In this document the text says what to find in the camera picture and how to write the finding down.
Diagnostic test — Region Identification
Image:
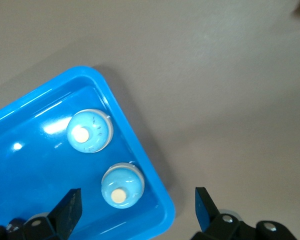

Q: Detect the short dark brown capacitor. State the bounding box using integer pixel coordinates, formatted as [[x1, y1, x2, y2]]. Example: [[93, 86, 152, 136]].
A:
[[5, 218, 26, 235]]

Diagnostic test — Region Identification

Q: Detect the blue plastic tray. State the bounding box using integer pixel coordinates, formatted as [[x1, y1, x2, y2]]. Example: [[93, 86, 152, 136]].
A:
[[0, 65, 176, 240]]

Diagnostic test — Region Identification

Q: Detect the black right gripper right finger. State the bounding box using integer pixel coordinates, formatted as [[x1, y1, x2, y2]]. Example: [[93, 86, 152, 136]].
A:
[[191, 186, 241, 240]]

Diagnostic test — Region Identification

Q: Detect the light blue call bell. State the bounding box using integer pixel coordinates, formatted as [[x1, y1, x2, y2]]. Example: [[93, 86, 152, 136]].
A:
[[66, 108, 114, 154], [100, 162, 145, 210]]

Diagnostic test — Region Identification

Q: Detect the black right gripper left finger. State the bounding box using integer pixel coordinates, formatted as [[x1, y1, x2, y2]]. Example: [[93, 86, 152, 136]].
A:
[[22, 188, 83, 240]]

